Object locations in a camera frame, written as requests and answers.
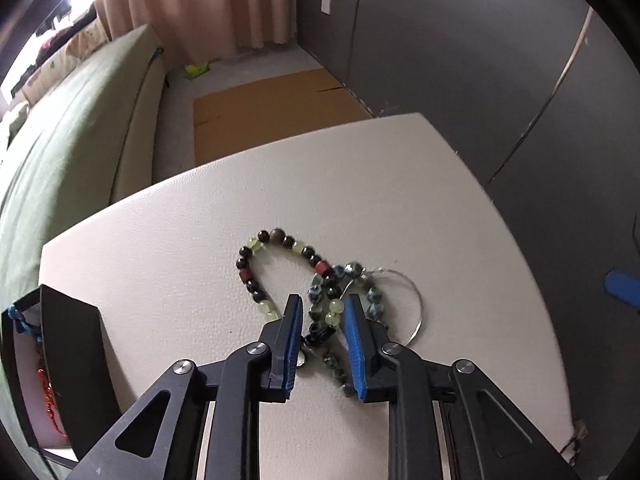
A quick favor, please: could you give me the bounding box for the red cord bracelet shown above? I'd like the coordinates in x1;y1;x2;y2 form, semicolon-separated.
34;349;68;443

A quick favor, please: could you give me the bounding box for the black and green bead bracelet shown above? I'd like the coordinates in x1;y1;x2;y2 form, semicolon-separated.
234;226;346;351

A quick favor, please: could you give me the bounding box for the dark green stone bead bracelet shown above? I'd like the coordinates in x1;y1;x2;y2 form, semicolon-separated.
305;259;388;396

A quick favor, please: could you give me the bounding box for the floral pillow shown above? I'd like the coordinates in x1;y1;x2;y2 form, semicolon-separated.
21;22;110;106

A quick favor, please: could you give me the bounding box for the green yellow floor item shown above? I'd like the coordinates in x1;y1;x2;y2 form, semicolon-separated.
183;63;210;80

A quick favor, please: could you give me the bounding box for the green covered bed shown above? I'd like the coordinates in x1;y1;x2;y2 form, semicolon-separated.
1;25;165;306

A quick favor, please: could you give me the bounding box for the white table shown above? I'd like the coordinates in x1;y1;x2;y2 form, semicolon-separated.
38;112;576;480

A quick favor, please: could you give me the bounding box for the thin silver hoop bangle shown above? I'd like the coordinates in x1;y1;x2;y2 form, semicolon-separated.
341;266;427;347

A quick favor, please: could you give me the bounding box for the flattened brown cardboard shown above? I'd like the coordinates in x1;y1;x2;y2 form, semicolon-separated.
193;68;371;166

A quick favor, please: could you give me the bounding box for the pink curtain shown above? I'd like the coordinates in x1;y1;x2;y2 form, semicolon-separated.
96;0;295;70

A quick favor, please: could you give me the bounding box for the black square jewelry box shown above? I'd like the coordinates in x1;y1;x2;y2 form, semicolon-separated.
1;285;122;467

